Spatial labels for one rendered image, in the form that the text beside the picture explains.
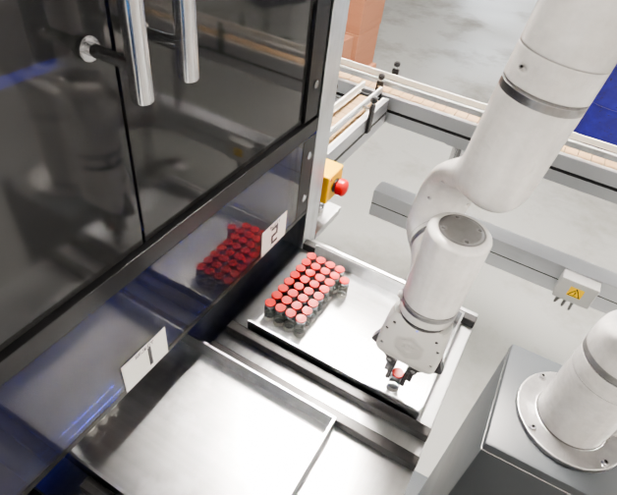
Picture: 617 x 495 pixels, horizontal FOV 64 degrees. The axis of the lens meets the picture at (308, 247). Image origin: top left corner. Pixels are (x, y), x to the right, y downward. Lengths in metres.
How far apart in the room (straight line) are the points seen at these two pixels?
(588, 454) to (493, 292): 1.57
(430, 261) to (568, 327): 1.92
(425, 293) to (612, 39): 0.35
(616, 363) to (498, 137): 0.43
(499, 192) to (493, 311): 1.86
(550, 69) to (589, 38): 0.04
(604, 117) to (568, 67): 3.53
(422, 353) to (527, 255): 1.16
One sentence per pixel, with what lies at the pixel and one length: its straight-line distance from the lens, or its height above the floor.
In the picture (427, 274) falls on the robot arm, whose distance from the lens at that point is 0.66.
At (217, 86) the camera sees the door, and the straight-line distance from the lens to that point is 0.66.
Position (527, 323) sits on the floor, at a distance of 2.45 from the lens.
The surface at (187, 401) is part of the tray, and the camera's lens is 0.88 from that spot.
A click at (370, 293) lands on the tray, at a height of 0.88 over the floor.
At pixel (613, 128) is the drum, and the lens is 4.08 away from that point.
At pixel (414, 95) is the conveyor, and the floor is 0.93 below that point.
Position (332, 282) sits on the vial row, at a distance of 1.00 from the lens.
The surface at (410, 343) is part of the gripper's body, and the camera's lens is 0.78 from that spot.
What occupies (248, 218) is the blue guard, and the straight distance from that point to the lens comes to 0.83.
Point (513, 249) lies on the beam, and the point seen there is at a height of 0.53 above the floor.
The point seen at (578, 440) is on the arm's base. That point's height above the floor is 0.89.
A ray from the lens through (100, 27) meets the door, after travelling 0.51.
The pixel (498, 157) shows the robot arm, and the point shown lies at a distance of 0.56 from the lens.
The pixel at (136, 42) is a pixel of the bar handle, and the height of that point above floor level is 1.48.
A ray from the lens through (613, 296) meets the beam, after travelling 1.95.
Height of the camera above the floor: 1.64
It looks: 42 degrees down
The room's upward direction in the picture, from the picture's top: 8 degrees clockwise
